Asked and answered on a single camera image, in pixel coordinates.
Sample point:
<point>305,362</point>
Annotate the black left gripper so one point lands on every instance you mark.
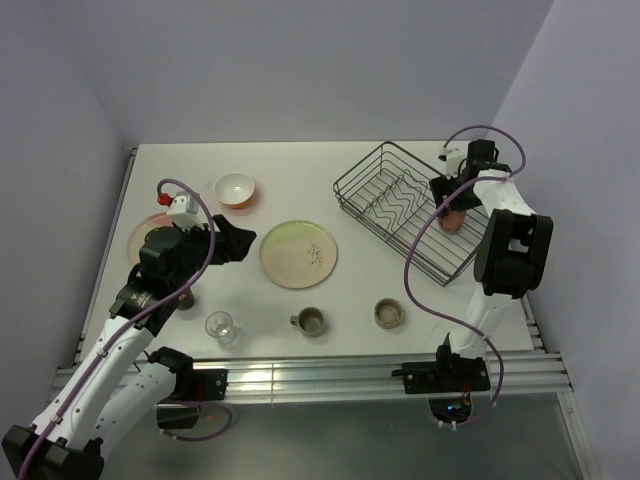
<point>232,242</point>

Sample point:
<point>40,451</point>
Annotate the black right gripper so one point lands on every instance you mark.
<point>442,186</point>

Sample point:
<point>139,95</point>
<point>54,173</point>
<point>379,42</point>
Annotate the pink ceramic mug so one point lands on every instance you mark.
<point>452,222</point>

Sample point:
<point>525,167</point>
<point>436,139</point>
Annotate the grey-green ceramic mug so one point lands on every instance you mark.
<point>310,321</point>

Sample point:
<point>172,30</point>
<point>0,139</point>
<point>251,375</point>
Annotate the speckled beige cup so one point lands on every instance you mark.
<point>388,313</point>

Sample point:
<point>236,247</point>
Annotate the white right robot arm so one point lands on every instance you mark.
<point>511,256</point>

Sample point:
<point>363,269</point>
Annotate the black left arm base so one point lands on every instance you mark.
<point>193,387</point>

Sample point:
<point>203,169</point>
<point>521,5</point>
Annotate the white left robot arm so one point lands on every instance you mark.
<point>70,438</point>

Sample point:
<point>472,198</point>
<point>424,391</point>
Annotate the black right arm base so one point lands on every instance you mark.
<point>448,374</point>

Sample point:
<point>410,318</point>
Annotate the orange and white bowl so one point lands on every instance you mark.
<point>234,190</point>

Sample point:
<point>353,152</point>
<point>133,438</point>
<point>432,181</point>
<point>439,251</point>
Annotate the green and cream plate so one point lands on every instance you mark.
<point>298,254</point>

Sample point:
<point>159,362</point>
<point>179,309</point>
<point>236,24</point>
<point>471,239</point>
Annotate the dark brown tumbler cup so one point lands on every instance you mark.
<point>186,300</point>

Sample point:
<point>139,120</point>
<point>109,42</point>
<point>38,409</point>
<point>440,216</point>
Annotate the clear drinking glass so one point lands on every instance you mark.
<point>220,326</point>

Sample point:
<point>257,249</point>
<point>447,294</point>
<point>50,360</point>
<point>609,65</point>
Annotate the pink and cream plate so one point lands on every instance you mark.
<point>138,235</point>

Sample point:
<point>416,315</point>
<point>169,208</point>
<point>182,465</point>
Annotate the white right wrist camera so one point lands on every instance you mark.
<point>452,158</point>

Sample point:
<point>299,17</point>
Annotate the dark wire dish rack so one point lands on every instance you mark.
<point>388,192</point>

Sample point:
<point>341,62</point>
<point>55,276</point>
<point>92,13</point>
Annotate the aluminium mounting rail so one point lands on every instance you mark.
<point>364,378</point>

